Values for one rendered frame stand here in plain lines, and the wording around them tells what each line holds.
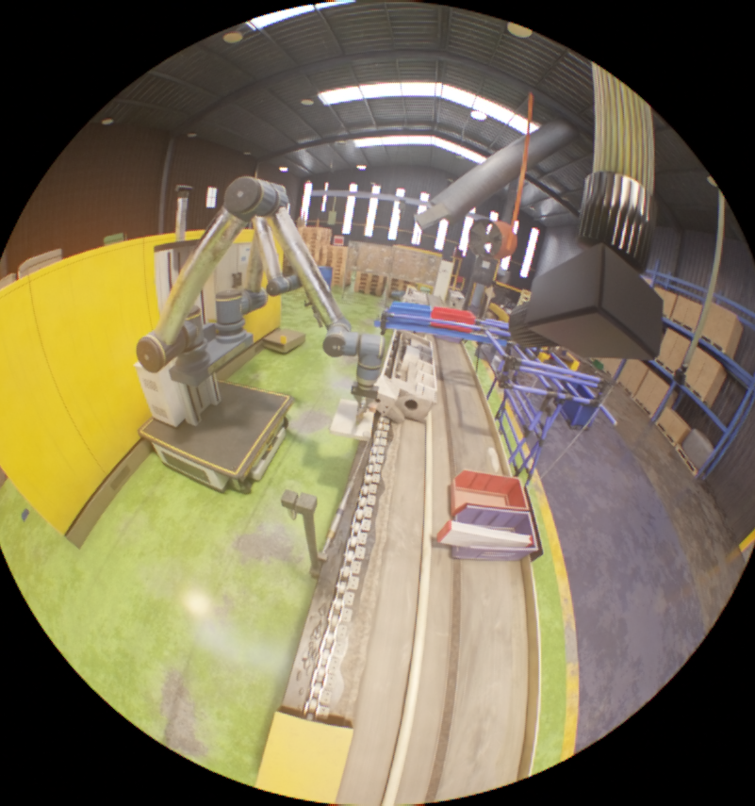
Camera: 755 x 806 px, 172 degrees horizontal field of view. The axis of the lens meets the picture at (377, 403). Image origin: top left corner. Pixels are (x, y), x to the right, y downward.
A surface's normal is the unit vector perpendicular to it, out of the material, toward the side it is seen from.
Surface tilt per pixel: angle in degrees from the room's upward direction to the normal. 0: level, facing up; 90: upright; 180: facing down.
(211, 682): 0
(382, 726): 0
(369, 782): 0
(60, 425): 90
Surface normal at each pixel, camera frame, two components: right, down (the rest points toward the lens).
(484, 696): 0.16, -0.81
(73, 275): 0.98, 0.22
